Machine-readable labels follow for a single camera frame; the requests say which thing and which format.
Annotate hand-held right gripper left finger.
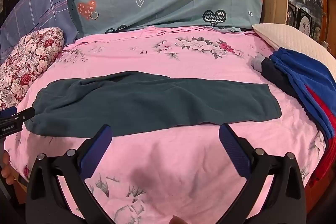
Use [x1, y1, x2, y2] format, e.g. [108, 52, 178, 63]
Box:
[25, 124, 116, 224]

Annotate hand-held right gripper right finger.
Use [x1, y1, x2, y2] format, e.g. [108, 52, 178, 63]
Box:
[219, 123, 307, 224]

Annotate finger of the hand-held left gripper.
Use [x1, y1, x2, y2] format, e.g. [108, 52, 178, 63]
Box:
[0, 106, 36, 123]

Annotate dark green pants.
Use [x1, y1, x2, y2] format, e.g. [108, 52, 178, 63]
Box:
[25, 71, 282, 138]

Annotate person's left hand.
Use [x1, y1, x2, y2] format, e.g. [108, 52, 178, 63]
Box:
[0, 149, 15, 185]

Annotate red floral pillow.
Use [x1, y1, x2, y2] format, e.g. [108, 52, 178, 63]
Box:
[0, 27, 65, 110]

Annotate dark navy garment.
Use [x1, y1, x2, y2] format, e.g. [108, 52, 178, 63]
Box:
[261, 57, 307, 106]

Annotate red garment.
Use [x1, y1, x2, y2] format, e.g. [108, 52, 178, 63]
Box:
[306, 85, 336, 188]

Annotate grey garment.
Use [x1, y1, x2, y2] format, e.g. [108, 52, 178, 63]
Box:
[251, 53, 271, 73]

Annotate blue garment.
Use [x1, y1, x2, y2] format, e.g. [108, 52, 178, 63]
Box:
[269, 48, 336, 139]

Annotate purple plaid pillow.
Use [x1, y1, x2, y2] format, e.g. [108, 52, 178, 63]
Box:
[0, 0, 79, 56]

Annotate pink floral bed sheet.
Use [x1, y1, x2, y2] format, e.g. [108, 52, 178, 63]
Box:
[8, 26, 327, 224]

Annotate white quilted pillow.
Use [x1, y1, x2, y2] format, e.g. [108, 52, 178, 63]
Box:
[252, 23, 336, 77]

